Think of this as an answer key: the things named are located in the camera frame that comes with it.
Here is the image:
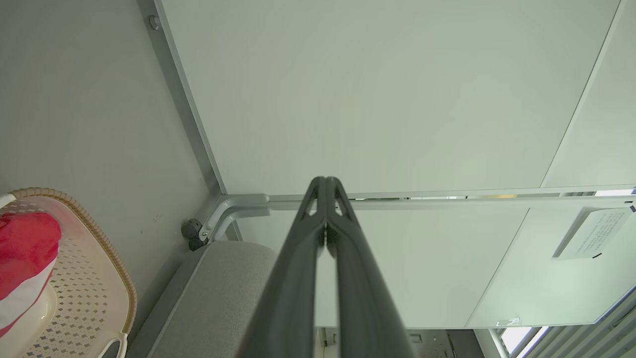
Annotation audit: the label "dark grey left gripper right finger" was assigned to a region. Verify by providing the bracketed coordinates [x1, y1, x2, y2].
[326, 177, 416, 358]

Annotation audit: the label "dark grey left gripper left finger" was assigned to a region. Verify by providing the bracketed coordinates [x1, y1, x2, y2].
[238, 177, 327, 358]

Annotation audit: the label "red garment with tag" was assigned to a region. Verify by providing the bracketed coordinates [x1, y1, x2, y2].
[0, 212, 62, 339]

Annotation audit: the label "grey fabric sofa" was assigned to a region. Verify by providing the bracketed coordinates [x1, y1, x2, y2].
[126, 241, 318, 358]

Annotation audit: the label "black caster wheel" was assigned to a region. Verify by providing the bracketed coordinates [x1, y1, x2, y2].
[181, 219, 209, 252]

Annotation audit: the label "white partition board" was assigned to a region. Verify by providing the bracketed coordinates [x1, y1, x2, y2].
[541, 0, 636, 189]
[159, 0, 622, 196]

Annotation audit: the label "cream perforated laundry basket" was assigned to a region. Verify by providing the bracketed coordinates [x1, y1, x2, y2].
[0, 187, 138, 358]

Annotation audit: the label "grey slatted window blinds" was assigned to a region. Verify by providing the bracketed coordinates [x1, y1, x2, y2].
[524, 291, 636, 358]

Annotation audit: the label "white paper notice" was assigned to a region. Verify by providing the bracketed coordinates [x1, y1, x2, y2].
[553, 206, 633, 262]

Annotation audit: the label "grey metal board stand frame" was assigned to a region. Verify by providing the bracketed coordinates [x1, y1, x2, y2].
[137, 0, 636, 245]

